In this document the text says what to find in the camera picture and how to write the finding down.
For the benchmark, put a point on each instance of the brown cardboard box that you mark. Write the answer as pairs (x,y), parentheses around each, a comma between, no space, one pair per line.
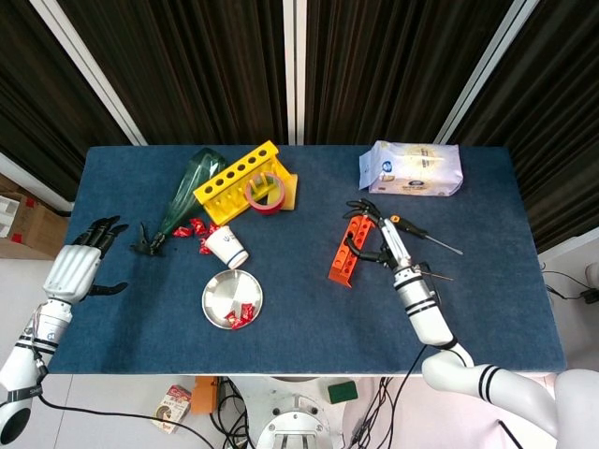
(37,224)

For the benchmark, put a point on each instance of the white frame post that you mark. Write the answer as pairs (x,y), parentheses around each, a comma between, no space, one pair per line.
(486,70)
(295,70)
(89,70)

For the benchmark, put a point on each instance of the green block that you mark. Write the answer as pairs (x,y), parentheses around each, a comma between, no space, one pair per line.
(342,393)

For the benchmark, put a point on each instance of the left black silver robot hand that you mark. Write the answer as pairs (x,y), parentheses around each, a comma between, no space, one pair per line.
(72,271)

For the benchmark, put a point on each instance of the white tissue pack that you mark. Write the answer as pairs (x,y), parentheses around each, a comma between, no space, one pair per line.
(412,170)

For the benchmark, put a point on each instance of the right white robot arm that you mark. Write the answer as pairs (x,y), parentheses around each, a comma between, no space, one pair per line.
(430,318)

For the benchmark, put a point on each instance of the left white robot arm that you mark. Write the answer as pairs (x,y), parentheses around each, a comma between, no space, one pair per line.
(23,355)

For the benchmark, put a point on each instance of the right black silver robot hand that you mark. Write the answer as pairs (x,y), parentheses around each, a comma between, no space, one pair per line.
(395,248)

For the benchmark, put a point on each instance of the orange box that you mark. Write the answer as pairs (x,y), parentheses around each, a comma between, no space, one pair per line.
(203,397)

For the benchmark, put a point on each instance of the large silver black screwdriver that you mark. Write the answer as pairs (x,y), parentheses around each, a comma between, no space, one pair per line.
(440,277)

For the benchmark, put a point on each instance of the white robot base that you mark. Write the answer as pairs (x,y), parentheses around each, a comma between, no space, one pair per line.
(292,421)

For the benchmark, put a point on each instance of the blue table cloth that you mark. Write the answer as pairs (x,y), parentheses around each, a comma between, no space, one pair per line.
(299,327)

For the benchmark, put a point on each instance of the red wrapped candy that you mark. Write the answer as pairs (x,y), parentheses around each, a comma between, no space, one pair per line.
(197,226)
(246,312)
(205,247)
(213,229)
(232,319)
(181,232)

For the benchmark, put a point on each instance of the yellow sponge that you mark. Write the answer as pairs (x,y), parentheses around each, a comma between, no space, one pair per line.
(291,192)

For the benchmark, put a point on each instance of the printed snack box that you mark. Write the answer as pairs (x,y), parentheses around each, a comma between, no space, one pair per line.
(170,409)

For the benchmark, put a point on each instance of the green spray bottle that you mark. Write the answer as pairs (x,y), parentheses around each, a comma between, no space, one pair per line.
(199,170)

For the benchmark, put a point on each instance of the dark curtain panel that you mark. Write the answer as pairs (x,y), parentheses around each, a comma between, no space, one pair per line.
(552,117)
(187,70)
(42,103)
(398,65)

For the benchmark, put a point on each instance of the round steel plate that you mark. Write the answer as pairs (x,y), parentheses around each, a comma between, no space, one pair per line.
(229,292)

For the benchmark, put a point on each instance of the orange test tube rack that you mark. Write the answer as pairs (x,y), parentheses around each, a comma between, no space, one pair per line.
(344,269)

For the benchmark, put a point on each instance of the yellow test tube rack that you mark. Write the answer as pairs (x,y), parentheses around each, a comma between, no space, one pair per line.
(234,175)

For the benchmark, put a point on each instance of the white paper cup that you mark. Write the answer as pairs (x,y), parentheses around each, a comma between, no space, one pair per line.
(224,245)

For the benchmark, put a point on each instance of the red tape roll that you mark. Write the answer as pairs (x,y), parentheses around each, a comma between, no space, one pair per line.
(276,203)

